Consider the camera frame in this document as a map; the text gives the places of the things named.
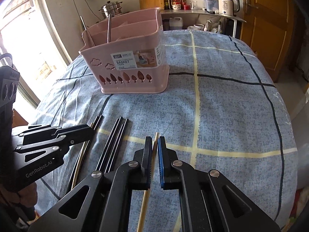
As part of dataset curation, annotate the wooden chopstick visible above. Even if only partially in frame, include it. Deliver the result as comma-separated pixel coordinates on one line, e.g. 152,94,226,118
71,122,94,191
137,132,159,232

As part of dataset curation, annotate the metal kitchen shelf table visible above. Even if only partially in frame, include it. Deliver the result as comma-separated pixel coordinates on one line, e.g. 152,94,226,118
161,9,246,38

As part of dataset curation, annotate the left hand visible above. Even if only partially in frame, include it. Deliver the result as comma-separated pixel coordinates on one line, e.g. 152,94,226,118
1,182,38,222

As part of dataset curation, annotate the black chopstick far left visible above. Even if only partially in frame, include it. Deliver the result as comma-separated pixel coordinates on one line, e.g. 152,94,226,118
66,115,103,194

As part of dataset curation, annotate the black chopstick middle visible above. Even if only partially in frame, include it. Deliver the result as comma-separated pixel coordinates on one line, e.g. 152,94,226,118
96,117,123,172

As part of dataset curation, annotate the blue plaid tablecloth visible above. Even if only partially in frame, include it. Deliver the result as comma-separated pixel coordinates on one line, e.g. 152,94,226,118
33,30,298,227

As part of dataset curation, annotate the steel utensil right in basket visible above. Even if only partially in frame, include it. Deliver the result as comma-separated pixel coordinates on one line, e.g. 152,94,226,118
107,14,112,43

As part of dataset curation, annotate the pink plastic chopstick basket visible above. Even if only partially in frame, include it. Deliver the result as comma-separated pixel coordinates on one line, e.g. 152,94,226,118
79,8,170,94

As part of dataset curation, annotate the stainless steel steamer pot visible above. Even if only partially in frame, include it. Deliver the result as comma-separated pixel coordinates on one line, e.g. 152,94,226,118
100,1,123,19

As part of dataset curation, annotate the white plastic jug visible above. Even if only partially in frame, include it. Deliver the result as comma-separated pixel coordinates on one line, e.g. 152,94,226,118
169,17,183,30

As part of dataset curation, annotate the dark soy sauce bottle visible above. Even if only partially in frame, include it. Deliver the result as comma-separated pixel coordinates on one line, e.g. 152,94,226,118
167,0,173,9

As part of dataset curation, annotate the red lidded jar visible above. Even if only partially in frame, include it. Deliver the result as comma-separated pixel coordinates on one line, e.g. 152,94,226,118
172,0,182,10

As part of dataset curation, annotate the white electric kettle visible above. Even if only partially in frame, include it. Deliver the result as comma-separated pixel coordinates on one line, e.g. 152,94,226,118
218,0,240,16

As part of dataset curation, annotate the wooden door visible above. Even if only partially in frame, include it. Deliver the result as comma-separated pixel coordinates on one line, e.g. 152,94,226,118
240,0,295,82

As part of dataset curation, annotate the glass mug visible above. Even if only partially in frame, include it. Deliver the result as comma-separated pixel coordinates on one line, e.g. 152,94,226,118
190,0,197,10

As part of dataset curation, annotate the water filter pitcher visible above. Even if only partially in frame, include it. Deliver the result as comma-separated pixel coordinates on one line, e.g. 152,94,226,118
202,0,219,14

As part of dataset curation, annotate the window frame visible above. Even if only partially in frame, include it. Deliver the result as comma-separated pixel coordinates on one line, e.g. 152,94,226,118
1,0,71,108

